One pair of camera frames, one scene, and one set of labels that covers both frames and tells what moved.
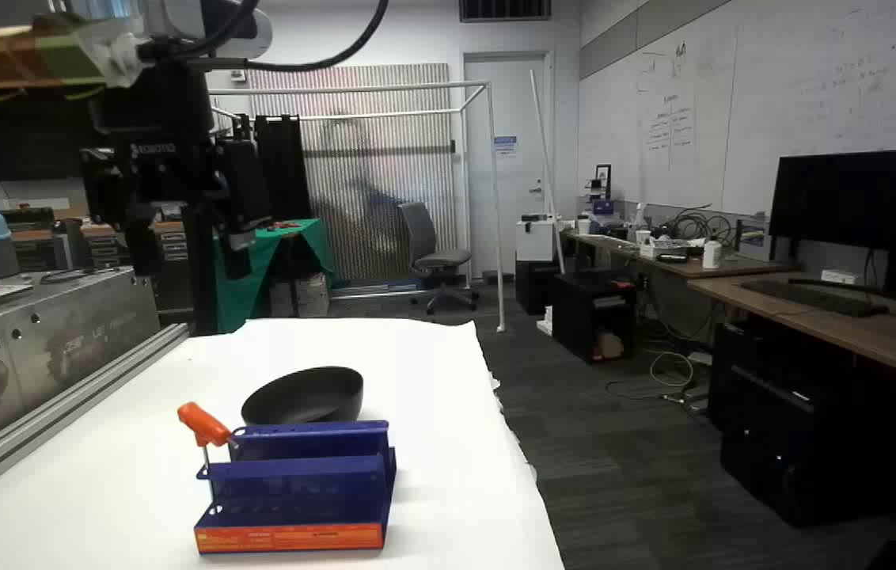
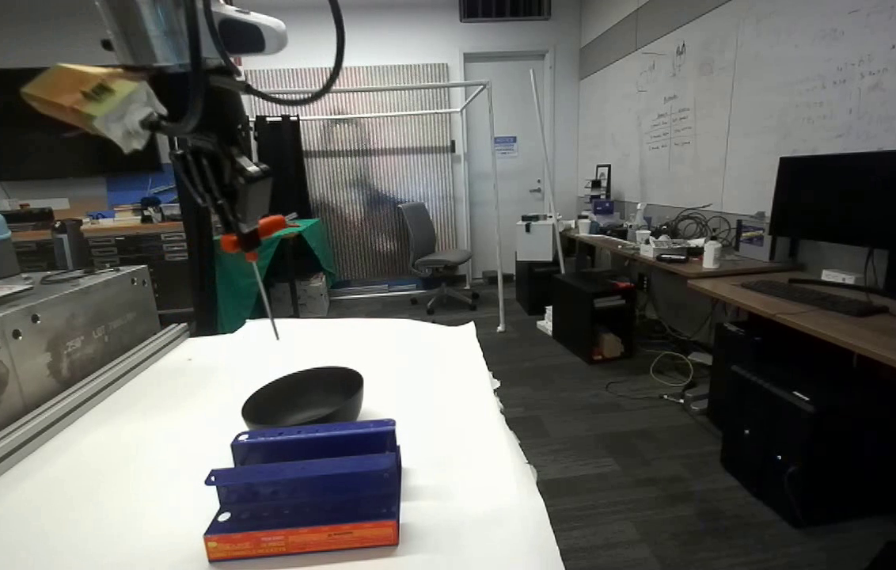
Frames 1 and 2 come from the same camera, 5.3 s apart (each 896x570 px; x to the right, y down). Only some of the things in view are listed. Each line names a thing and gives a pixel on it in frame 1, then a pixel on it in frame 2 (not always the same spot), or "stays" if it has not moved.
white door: (520, 139) stays
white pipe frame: (483, 92) stays
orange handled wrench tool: (206, 429) to (252, 233)
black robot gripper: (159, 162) to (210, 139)
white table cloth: (114, 481) stays
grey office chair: (418, 237) stays
